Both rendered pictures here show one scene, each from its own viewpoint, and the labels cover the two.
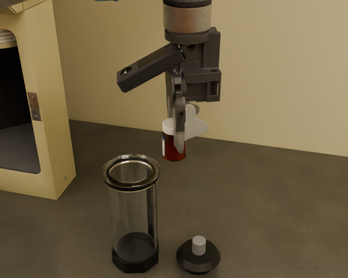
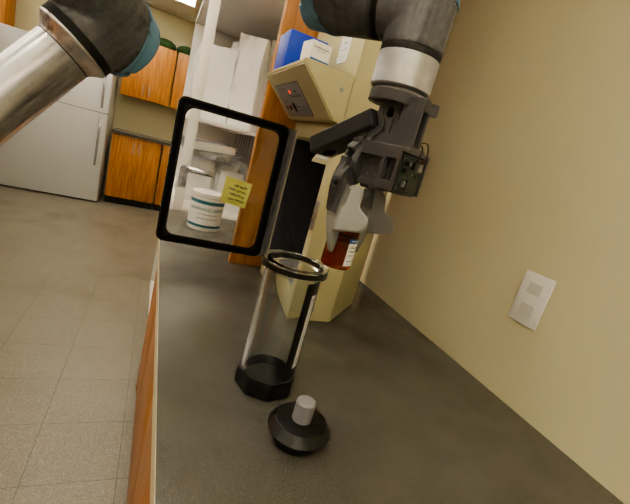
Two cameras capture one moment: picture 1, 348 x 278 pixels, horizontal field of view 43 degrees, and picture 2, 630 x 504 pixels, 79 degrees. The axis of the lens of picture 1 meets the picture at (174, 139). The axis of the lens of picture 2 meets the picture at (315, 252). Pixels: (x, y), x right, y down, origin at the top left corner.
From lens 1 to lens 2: 0.59 m
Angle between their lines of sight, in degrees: 49
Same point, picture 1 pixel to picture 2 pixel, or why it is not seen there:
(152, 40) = (495, 251)
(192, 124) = (349, 213)
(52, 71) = not seen: hidden behind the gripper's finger
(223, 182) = (451, 432)
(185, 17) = (383, 59)
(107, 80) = (436, 281)
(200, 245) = (299, 404)
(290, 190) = not seen: outside the picture
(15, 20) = not seen: hidden behind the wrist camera
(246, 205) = (441, 468)
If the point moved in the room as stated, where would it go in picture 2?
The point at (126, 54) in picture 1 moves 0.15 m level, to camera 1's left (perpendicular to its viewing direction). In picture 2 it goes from (464, 260) to (420, 241)
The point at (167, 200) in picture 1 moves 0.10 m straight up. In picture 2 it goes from (364, 387) to (379, 341)
